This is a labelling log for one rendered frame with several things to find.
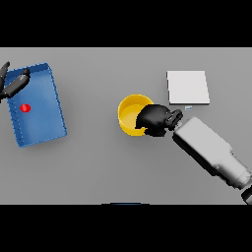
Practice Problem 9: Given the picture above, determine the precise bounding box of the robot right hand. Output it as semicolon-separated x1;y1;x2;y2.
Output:
134;103;184;138

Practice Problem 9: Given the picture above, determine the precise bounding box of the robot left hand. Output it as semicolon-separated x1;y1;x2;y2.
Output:
0;61;32;103

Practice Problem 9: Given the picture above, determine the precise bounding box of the yellow bowl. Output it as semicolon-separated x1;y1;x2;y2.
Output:
117;94;155;137

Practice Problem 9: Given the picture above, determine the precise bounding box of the pale square measuring scale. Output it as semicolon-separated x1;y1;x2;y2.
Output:
165;70;211;106

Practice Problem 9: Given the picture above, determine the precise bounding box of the blue tray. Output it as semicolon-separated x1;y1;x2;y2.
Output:
4;62;68;149

